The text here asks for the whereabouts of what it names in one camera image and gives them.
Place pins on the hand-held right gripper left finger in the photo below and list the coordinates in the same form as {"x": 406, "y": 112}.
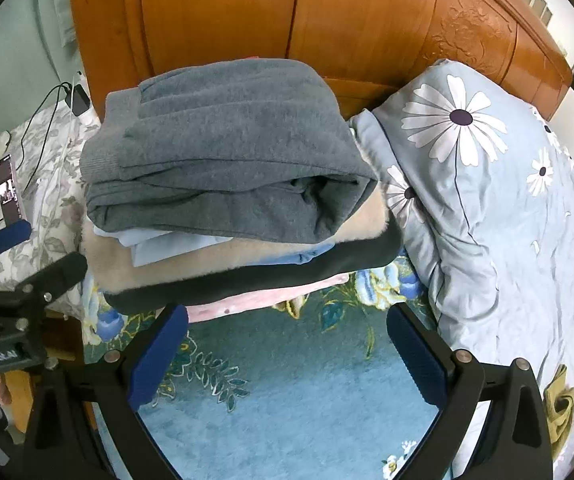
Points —
{"x": 159, "y": 355}

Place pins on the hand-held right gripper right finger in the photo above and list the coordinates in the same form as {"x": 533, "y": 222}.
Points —
{"x": 417, "y": 355}

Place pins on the grey fleece garment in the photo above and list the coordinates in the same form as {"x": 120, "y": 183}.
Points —
{"x": 217, "y": 150}

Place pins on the stack of folded clothes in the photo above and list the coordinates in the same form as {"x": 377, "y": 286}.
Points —
{"x": 192, "y": 271}

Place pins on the person's left hand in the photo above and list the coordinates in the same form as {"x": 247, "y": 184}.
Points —
{"x": 1, "y": 389}

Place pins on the smartphone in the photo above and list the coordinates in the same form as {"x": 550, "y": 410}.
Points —
{"x": 11, "y": 195}

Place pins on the floral grey pillow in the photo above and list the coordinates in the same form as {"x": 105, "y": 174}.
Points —
{"x": 52, "y": 210}

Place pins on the pink garment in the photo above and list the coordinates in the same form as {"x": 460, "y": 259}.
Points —
{"x": 247, "y": 303}

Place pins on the light blue garment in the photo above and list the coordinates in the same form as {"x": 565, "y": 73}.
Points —
{"x": 167, "y": 246}

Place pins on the black garment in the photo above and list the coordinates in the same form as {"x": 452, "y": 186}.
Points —
{"x": 357, "y": 261}

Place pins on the light blue floral duvet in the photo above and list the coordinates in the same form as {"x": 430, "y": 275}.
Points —
{"x": 492, "y": 260}

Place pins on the teal floral bed sheet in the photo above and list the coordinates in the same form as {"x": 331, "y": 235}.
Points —
{"x": 292, "y": 390}

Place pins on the olive green garment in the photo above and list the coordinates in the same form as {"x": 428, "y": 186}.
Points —
{"x": 559, "y": 410}

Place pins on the black charger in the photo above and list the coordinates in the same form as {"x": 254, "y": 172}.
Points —
{"x": 78, "y": 100}

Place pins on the wooden headboard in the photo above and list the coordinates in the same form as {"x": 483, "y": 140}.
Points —
{"x": 367, "y": 10}

